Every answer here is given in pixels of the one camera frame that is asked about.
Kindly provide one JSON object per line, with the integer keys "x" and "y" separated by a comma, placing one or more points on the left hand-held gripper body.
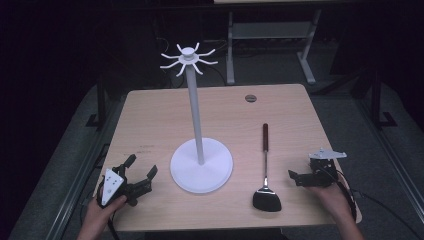
{"x": 113, "y": 185}

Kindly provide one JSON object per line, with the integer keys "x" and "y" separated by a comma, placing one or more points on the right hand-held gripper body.
{"x": 320, "y": 168}

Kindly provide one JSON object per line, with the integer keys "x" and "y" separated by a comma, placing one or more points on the white hook rack stand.
{"x": 200, "y": 160}

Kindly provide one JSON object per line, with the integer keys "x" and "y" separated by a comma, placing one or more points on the person's left hand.
{"x": 100, "y": 213}

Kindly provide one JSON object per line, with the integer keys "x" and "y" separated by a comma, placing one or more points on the black metal stand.
{"x": 99, "y": 103}
{"x": 378, "y": 100}

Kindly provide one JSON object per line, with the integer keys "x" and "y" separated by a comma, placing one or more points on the grey metal floor rail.
{"x": 393, "y": 160}
{"x": 71, "y": 186}

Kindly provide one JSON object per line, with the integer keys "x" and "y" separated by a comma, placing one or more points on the white metal desk frame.
{"x": 233, "y": 50}

